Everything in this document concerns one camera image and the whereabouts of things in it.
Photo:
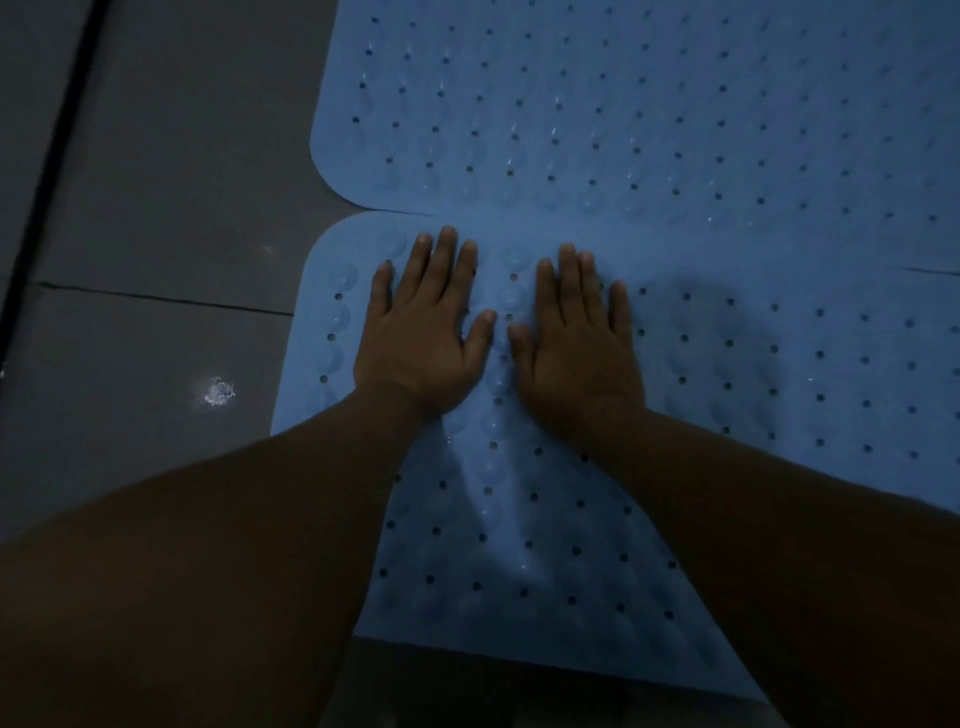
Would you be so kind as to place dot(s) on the person's right hand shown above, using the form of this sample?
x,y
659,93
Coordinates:
x,y
581,375

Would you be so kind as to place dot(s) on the person's left hand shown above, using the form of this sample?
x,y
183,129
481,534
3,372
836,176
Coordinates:
x,y
420,352

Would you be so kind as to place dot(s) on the blue bath mat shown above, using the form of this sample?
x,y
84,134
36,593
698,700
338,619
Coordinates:
x,y
787,360
637,97

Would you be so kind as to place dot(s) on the person's right forearm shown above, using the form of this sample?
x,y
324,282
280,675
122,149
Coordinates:
x,y
825,585

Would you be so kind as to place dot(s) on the person's left forearm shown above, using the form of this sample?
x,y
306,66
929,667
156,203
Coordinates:
x,y
187,585

